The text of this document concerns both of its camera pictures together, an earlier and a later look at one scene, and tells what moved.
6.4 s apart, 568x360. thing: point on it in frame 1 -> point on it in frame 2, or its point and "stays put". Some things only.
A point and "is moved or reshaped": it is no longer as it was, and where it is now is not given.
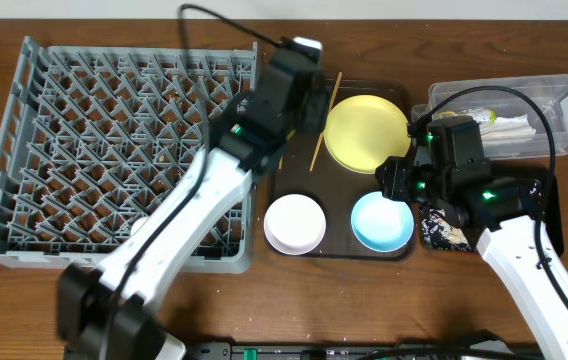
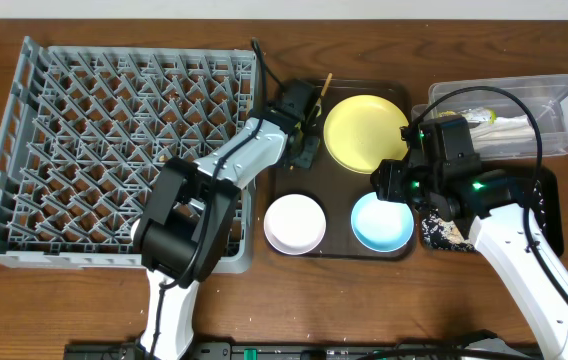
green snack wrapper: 481,114 stays put
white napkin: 507,130 stays put
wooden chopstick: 326,122 is moved or reshaped
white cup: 137,223 stays put
